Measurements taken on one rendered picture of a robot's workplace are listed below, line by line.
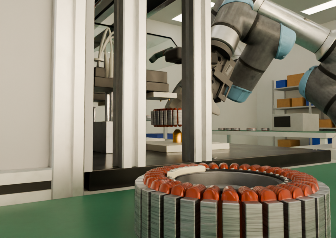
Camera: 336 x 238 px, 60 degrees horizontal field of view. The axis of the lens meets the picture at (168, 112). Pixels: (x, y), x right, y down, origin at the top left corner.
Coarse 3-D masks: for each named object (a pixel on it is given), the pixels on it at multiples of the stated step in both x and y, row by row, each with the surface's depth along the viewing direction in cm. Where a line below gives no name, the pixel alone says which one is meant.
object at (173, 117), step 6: (168, 108) 57; (174, 108) 56; (180, 108) 56; (156, 114) 57; (162, 114) 56; (168, 114) 56; (174, 114) 55; (180, 114) 55; (156, 120) 57; (162, 120) 56; (168, 120) 56; (174, 120) 55; (180, 120) 55; (156, 126) 59; (162, 126) 57; (168, 126) 56; (174, 126) 56; (180, 126) 56
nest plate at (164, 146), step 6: (150, 144) 55; (156, 144) 54; (162, 144) 54; (168, 144) 54; (174, 144) 54; (180, 144) 54; (216, 144) 56; (222, 144) 57; (228, 144) 58; (156, 150) 53; (162, 150) 51; (168, 150) 50; (174, 150) 51; (180, 150) 52
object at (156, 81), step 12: (156, 72) 55; (96, 84) 48; (108, 84) 49; (156, 84) 54; (168, 84) 56; (108, 96) 55; (156, 96) 55; (168, 96) 56; (108, 108) 54; (108, 120) 54
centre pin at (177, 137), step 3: (177, 129) 60; (174, 132) 60; (177, 132) 60; (180, 132) 60; (174, 135) 60; (177, 135) 60; (180, 135) 60; (174, 138) 60; (177, 138) 60; (180, 138) 60; (174, 141) 60; (177, 141) 60; (180, 141) 60
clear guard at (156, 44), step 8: (96, 24) 70; (104, 24) 71; (96, 32) 76; (152, 40) 83; (160, 40) 83; (168, 40) 83; (112, 48) 92; (152, 48) 91; (160, 48) 88; (168, 48) 86; (152, 56) 94; (160, 56) 91; (152, 64) 98; (160, 64) 95; (168, 64) 92
